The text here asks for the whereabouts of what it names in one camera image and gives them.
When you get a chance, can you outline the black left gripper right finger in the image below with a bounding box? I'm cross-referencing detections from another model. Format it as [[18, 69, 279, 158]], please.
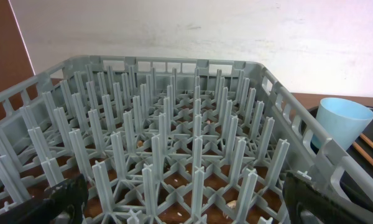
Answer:
[[282, 172, 366, 223]]

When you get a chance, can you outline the grey dishwasher rack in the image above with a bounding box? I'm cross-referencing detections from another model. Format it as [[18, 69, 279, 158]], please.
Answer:
[[0, 55, 373, 223]]

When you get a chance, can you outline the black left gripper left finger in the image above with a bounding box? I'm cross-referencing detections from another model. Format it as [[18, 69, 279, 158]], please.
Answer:
[[0, 174, 89, 224]]

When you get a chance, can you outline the left wooden chopstick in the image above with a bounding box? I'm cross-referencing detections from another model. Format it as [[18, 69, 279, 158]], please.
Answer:
[[352, 142, 373, 167]]

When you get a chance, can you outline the light blue plastic cup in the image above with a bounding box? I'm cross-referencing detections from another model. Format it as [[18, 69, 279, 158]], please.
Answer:
[[316, 97, 373, 151]]

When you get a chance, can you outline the round black tray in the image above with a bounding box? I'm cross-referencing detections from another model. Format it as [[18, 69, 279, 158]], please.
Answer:
[[308, 108, 373, 213]]

